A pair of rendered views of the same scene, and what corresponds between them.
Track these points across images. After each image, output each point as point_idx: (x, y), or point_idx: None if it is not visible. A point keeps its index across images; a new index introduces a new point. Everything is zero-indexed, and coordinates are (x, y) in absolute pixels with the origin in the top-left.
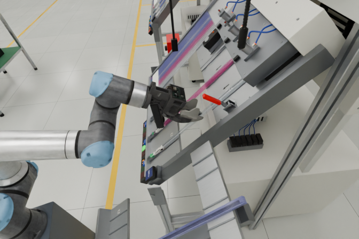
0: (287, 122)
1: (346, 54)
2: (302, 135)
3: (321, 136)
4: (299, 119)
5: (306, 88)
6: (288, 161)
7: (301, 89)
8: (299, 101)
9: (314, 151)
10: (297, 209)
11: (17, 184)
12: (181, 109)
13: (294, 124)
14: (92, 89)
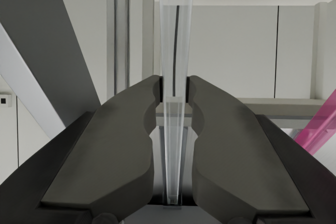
0: None
1: None
2: (111, 87)
3: (149, 46)
4: None
5: (282, 5)
6: (111, 15)
7: (286, 1)
8: None
9: (145, 17)
10: None
11: None
12: (193, 186)
13: None
14: None
